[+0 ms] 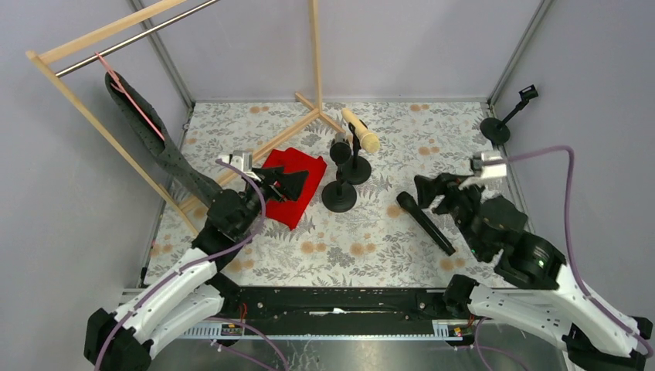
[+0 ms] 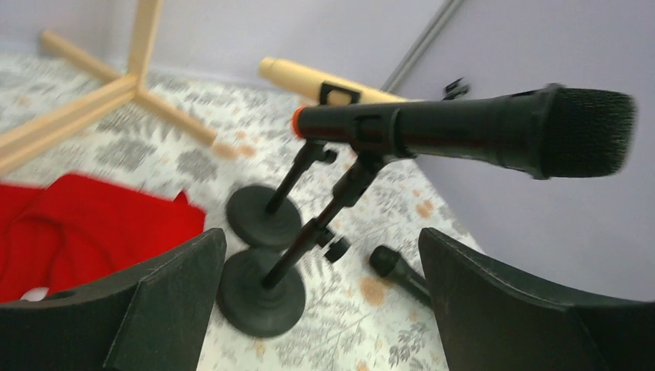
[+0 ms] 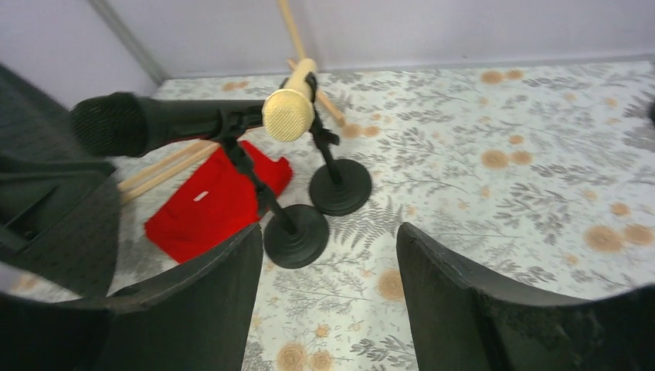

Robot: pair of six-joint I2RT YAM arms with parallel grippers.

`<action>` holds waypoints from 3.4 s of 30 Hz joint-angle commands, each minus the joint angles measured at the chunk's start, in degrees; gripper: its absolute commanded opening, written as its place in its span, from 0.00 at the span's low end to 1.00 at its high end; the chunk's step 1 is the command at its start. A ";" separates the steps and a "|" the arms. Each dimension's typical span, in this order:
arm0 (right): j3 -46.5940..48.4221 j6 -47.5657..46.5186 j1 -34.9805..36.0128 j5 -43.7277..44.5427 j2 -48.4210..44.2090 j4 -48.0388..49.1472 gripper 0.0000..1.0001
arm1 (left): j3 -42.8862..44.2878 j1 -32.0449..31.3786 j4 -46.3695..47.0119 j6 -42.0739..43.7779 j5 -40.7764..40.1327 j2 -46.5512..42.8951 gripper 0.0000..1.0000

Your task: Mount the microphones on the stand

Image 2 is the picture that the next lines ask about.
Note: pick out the floral patterned mat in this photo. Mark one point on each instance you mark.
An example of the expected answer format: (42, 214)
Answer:
(353, 319)

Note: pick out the black microphone orange tip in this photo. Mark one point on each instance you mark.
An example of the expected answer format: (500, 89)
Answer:
(552, 132)

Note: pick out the wooden clothes rack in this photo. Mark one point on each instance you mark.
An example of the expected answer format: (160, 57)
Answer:
(32, 138)

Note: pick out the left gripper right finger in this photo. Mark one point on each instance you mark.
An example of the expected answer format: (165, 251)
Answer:
(492, 316)

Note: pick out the black mic stand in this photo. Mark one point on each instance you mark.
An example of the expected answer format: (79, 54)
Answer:
(265, 217)
(261, 292)

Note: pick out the beige microphone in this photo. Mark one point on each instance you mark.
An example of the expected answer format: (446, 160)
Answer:
(318, 86)

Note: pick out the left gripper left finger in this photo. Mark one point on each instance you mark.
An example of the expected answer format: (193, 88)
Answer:
(151, 316)

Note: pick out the red folded shirt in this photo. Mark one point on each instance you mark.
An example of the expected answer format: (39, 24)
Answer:
(80, 229)

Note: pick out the black mic stand corner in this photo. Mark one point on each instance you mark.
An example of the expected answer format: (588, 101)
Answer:
(457, 88)

